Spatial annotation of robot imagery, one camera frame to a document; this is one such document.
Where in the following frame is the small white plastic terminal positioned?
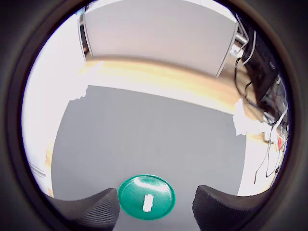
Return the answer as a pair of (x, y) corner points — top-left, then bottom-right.
(143, 193), (154, 213)

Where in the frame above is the round green lid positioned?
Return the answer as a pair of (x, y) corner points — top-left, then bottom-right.
(117, 174), (177, 221)

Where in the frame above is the dark grey mat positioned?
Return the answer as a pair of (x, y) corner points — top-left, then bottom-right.
(51, 84), (247, 231)

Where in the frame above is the white masking tape piece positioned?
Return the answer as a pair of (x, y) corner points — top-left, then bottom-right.
(232, 98), (263, 137)
(68, 85), (90, 103)

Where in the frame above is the black monitor screen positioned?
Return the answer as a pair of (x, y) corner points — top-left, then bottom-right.
(240, 24), (282, 104)

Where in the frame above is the grey partition board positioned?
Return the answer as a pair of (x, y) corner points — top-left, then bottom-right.
(78, 0), (239, 78)

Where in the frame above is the small white bracket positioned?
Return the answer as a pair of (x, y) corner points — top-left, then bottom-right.
(261, 125), (272, 142)

